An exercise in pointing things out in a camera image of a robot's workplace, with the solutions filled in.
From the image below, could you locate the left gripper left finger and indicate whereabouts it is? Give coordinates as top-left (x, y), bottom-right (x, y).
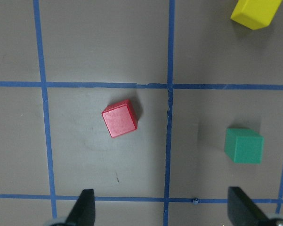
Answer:
top-left (65, 189), bottom-right (95, 226)

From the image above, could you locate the green block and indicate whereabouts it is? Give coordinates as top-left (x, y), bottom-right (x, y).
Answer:
top-left (224, 128), bottom-right (264, 164)

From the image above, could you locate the yellow block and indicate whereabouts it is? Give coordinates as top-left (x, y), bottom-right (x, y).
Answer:
top-left (230, 0), bottom-right (282, 30)

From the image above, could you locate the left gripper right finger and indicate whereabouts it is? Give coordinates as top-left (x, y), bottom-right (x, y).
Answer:
top-left (227, 186), bottom-right (268, 226)

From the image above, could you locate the red block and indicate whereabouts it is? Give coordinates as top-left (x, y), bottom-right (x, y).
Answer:
top-left (102, 99), bottom-right (138, 138)

